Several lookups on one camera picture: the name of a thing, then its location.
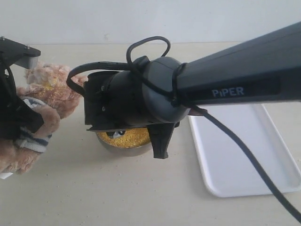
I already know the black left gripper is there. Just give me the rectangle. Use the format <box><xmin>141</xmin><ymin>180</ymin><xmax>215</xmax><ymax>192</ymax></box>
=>
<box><xmin>0</xmin><ymin>60</ymin><xmax>44</xmax><ymax>141</ymax></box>

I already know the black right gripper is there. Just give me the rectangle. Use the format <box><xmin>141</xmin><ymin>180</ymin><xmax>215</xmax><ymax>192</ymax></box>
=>
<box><xmin>84</xmin><ymin>71</ymin><xmax>181</xmax><ymax>159</ymax></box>

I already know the tan teddy bear striped shirt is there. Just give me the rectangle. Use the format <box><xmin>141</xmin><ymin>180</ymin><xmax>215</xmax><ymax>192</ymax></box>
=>
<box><xmin>0</xmin><ymin>62</ymin><xmax>81</xmax><ymax>174</ymax></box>

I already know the dark red wooden spoon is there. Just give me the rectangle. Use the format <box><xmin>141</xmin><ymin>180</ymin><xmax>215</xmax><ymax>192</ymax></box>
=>
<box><xmin>188</xmin><ymin>106</ymin><xmax>208</xmax><ymax>116</ymax></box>

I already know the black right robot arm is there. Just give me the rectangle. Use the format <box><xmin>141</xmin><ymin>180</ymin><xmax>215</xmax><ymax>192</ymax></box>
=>
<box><xmin>84</xmin><ymin>23</ymin><xmax>301</xmax><ymax>159</ymax></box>

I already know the yellow millet grain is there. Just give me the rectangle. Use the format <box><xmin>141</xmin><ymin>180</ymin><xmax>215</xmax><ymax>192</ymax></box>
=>
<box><xmin>40</xmin><ymin>80</ymin><xmax>152</xmax><ymax>149</ymax></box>

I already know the steel bowl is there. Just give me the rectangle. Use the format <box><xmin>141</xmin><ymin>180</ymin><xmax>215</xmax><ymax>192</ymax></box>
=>
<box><xmin>96</xmin><ymin>128</ymin><xmax>152</xmax><ymax>157</ymax></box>

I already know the white rectangular plastic tray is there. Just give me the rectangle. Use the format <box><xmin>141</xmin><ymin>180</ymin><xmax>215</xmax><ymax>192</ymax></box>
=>
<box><xmin>189</xmin><ymin>105</ymin><xmax>301</xmax><ymax>198</ymax></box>

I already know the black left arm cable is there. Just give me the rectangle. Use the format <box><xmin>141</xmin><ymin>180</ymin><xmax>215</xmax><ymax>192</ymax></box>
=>
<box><xmin>2</xmin><ymin>58</ymin><xmax>17</xmax><ymax>95</ymax></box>

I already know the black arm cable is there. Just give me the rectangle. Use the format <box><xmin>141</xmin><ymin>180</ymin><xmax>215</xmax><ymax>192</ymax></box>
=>
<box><xmin>2</xmin><ymin>58</ymin><xmax>17</xmax><ymax>95</ymax></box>
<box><xmin>66</xmin><ymin>36</ymin><xmax>301</xmax><ymax>223</ymax></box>

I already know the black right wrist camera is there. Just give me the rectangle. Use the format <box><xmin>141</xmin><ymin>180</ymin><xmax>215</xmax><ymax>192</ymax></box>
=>
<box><xmin>106</xmin><ymin>130</ymin><xmax>126</xmax><ymax>139</ymax></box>

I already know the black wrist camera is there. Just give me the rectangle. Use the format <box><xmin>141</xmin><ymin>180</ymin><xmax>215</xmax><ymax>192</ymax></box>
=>
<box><xmin>106</xmin><ymin>130</ymin><xmax>126</xmax><ymax>139</ymax></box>
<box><xmin>0</xmin><ymin>36</ymin><xmax>41</xmax><ymax>69</ymax></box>

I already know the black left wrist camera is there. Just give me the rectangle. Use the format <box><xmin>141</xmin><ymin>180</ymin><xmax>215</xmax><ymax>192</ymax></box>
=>
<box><xmin>0</xmin><ymin>36</ymin><xmax>41</xmax><ymax>69</ymax></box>

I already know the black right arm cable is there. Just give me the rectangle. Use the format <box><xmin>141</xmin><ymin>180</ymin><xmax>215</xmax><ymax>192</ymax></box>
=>
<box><xmin>66</xmin><ymin>36</ymin><xmax>301</xmax><ymax>223</ymax></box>

